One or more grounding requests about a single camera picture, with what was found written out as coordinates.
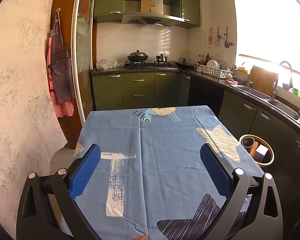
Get red paper noodle cup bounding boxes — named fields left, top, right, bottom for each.
left=241, top=136, right=255, bottom=153

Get black wok with lid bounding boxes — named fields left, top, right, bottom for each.
left=127, top=50, right=148, bottom=63

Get yellow rimmed trash bin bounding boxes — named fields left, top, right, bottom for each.
left=239, top=134, right=275, bottom=167

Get blue patterned tablecloth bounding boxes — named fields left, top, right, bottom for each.
left=74, top=106, right=263, bottom=239

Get green cabinets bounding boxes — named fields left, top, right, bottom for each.
left=91, top=68, right=300, bottom=171
left=92, top=0, right=201, bottom=29

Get purple checked apron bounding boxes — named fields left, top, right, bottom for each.
left=46, top=8, right=75, bottom=118

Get green upper cabinets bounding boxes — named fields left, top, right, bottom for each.
left=92, top=0, right=201, bottom=29

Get purple cardboard box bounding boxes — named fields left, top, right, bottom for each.
left=253, top=145, right=269, bottom=163

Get glass sliding door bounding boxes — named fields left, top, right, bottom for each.
left=71, top=0, right=95, bottom=124

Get person left hand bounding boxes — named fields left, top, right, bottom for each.
left=130, top=235, right=148, bottom=240

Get green lower cabinets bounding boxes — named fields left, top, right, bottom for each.
left=91, top=68, right=300, bottom=171

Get chrome sink faucet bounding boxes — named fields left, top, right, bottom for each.
left=271, top=60, right=293, bottom=99

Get wooden cutting board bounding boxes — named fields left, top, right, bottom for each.
left=249, top=66, right=277, bottom=96

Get steel range hood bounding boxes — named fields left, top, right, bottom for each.
left=121, top=0, right=185, bottom=27

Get small steel pot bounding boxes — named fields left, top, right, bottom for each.
left=156, top=54, right=167, bottom=63

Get white plastic bag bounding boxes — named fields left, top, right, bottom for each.
left=96, top=58, right=127, bottom=70

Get white dish rack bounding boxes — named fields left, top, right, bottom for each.
left=194, top=60, right=233, bottom=79

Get orange foam net sleeve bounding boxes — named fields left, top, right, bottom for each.
left=249, top=141, right=258, bottom=157

